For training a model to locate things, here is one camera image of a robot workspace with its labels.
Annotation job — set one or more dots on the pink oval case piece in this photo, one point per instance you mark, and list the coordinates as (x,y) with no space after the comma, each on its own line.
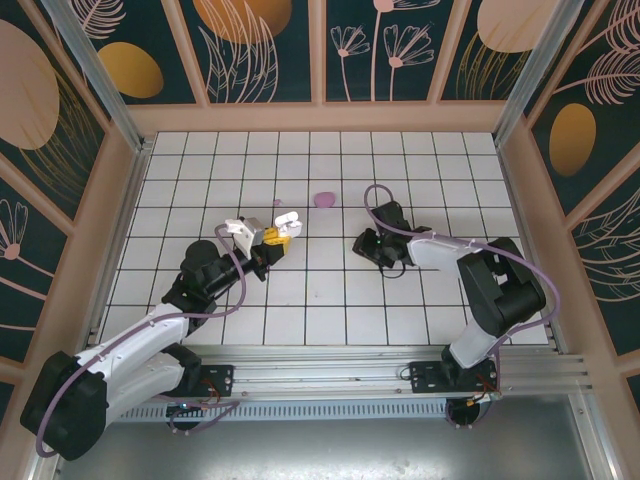
(325,200)

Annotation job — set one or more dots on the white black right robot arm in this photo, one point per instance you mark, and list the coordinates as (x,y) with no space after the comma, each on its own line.
(490,300)

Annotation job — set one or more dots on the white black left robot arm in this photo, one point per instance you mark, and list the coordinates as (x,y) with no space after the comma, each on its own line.
(130,345)

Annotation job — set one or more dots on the black round arm base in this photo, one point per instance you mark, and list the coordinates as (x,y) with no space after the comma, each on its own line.
(182,417)
(467,415)

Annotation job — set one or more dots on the aluminium base beam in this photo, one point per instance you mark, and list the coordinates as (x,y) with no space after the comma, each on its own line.
(325,375)

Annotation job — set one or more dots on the grey metal floor sheet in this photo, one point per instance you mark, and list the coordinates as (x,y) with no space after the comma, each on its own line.
(325,450)

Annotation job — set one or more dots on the beige circle gold lines panel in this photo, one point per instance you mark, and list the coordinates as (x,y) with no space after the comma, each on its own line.
(490,60)

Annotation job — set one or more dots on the white silver left wrist camera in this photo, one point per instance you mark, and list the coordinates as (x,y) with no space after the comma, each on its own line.
(247,235)

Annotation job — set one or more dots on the aluminium side rail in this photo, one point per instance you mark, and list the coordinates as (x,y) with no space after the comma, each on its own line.
(122,240)
(533,250)

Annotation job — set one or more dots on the flower stems wall panel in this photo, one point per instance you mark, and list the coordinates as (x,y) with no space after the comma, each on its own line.
(380,75)

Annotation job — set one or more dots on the gold circle leaves wall panel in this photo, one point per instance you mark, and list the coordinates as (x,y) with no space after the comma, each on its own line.
(250,50)

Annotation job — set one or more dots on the pink flower outline wall panel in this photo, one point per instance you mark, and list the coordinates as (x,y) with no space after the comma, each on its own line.
(25,250)

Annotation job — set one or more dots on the aluminium frame post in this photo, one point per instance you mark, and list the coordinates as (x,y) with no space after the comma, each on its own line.
(102,75)
(530,75)

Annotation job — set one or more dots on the pink leaf outline wall panel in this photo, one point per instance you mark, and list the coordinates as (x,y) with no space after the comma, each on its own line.
(610,260)

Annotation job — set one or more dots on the large beige oval wall panel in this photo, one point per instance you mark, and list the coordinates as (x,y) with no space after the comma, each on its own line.
(40,100)

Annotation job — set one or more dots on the aluminium corner rail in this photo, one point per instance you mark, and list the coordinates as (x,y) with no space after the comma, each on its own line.
(595,440)
(42,462)

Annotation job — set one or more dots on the gold oval leaf wall panel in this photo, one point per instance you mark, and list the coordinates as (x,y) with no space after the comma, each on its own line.
(590,75)

